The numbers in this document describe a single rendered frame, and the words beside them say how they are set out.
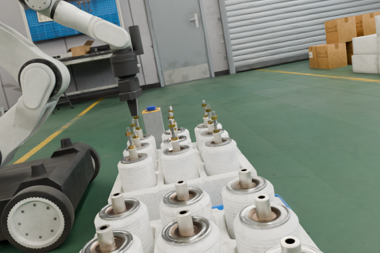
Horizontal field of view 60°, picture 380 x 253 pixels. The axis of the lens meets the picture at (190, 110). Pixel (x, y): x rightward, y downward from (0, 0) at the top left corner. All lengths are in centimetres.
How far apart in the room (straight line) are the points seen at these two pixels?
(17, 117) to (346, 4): 636
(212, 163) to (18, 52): 76
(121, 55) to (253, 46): 524
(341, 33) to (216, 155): 385
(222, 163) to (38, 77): 67
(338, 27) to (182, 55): 271
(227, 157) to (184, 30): 524
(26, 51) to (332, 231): 109
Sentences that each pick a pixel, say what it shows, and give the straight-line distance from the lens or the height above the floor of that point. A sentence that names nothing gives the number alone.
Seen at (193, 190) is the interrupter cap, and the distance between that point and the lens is 64.
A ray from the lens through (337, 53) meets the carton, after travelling 458.
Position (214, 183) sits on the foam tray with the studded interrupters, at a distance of 88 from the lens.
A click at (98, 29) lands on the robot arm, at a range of 108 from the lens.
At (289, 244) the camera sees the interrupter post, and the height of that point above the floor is 28.
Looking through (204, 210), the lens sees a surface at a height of 23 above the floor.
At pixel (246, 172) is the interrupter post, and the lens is 61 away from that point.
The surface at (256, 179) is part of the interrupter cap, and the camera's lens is 64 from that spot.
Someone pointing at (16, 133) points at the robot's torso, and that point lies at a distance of 131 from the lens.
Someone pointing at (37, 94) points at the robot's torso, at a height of 46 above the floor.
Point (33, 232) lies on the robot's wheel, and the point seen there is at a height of 7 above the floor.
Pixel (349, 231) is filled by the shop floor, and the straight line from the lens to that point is 97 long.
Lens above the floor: 51
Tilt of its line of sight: 10 degrees down
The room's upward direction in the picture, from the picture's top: 10 degrees counter-clockwise
